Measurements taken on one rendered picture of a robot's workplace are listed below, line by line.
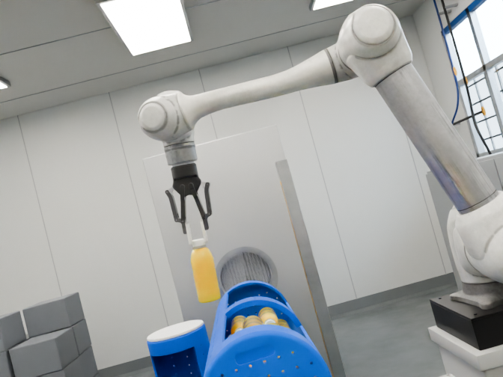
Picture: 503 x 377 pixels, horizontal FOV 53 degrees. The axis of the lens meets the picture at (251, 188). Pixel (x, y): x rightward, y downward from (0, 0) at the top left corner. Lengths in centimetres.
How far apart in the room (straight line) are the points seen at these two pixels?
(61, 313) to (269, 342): 387
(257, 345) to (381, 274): 539
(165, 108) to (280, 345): 61
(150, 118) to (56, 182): 536
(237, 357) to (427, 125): 68
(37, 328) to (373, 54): 421
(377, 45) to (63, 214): 564
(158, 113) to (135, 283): 519
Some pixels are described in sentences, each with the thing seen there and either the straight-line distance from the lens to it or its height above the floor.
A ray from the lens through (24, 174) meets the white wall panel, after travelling 672.
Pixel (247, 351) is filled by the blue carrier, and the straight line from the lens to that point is 110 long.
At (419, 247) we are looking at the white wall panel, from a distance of 656.
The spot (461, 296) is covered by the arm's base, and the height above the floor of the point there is 110.
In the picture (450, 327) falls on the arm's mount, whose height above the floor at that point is 102.
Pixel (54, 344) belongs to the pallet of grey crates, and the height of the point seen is 88.
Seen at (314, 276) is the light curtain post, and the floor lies 110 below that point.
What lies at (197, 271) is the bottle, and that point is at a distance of 146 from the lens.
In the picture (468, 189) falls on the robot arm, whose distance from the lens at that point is 127.
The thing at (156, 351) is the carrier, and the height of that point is 98.
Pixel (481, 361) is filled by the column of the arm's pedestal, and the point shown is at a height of 98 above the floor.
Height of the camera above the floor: 147
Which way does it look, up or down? 3 degrees up
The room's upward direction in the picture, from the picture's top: 15 degrees counter-clockwise
